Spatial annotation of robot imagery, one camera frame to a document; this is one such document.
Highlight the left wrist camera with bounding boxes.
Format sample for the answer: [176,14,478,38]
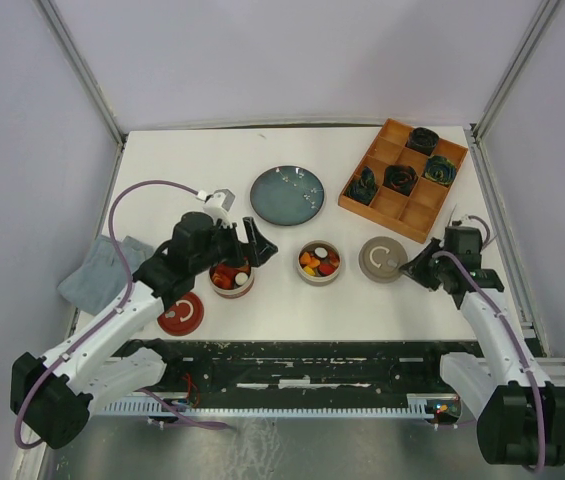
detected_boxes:
[196,189,235,228]

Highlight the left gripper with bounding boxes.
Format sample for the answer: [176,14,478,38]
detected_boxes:
[191,216,277,274]

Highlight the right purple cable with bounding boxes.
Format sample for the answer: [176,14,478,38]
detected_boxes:
[431,214,548,472]

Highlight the red lunch box lid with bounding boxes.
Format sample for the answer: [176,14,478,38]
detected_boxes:
[157,292,204,337]

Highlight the dark rolled napkin top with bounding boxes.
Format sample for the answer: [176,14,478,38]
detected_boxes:
[406,127,439,155]

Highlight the beige lunch box bowl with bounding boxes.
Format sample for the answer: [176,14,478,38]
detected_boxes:
[295,240,344,286]

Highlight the orange black rolled napkin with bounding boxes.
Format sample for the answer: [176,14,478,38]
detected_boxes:
[383,165,418,196]

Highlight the right aluminium frame post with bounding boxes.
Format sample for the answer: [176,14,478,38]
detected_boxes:
[471,0,563,144]

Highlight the green rolled napkin right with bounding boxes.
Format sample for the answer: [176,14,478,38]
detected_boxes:
[423,155,457,187]

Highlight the small black white roll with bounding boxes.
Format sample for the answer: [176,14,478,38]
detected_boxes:
[314,247,328,258]

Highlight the left aluminium frame post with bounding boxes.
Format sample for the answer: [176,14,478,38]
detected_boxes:
[33,0,126,146]

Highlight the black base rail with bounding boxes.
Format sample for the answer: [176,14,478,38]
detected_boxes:
[113,339,451,408]

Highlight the red pepper piece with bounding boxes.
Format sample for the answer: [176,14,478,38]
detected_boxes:
[211,265,236,290]

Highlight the blue rolled napkin left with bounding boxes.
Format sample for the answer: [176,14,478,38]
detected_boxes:
[345,166,378,206]

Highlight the red black sushi piece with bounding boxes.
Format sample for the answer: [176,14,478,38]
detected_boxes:
[318,264,336,277]

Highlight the white cable duct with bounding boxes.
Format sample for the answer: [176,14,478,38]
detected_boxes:
[101,393,443,417]

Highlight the metal tongs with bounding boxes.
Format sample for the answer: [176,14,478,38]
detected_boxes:
[446,205,496,250]

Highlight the bacon piece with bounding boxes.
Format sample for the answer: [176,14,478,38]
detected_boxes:
[328,252,340,268]

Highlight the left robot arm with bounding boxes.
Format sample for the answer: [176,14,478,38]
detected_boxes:
[10,212,278,449]

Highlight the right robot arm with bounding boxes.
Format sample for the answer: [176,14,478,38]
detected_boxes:
[400,226,565,473]

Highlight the wooden compartment tray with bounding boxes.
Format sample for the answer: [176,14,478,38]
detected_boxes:
[338,119,468,244]

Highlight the aluminium frame post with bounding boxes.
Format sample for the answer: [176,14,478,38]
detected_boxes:
[471,0,563,144]
[33,0,126,146]

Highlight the beige lunch box lid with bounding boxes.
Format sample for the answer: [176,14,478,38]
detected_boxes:
[358,236,409,284]

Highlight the purple cable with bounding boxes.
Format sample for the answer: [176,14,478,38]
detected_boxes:
[431,214,548,472]
[15,179,208,451]

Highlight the white rice ball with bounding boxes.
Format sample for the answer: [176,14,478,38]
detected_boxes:
[234,272,249,286]

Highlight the blue ceramic food plate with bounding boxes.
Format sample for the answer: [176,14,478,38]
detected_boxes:
[250,165,325,227]

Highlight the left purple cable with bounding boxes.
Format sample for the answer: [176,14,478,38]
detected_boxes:
[15,179,208,451]

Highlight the light blue cloth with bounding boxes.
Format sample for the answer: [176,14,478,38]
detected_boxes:
[57,235,128,316]

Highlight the red steel lunch bowl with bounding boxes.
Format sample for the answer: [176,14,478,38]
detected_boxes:
[209,263,255,299]

